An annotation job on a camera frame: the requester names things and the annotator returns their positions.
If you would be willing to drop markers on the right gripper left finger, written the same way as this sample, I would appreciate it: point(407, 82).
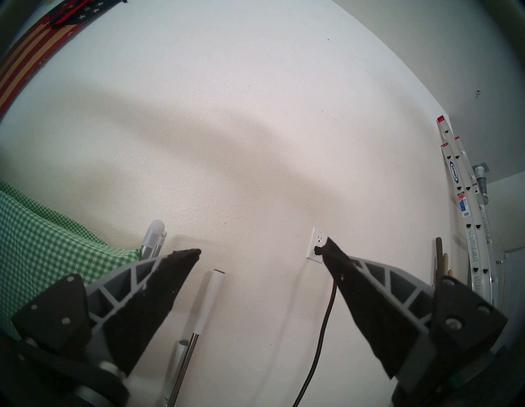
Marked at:
point(135, 312)

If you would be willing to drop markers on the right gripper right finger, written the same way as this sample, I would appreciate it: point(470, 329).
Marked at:
point(381, 316)

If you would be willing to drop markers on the white capped metal pole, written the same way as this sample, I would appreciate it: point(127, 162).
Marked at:
point(209, 299)

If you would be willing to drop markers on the light wooden board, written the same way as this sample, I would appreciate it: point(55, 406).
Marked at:
point(445, 266)

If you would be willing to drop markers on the green gingham cloth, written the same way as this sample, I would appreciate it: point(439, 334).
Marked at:
point(41, 246)

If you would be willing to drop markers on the aluminium extension ladder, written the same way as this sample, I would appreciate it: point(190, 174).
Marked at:
point(467, 213)

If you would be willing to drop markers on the grey conduit pipe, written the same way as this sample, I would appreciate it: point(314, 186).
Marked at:
point(480, 180)

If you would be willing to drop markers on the red tan striped flag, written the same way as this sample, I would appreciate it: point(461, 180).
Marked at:
point(24, 53)

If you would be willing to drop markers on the white wall outlet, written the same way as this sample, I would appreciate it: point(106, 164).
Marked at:
point(313, 238)

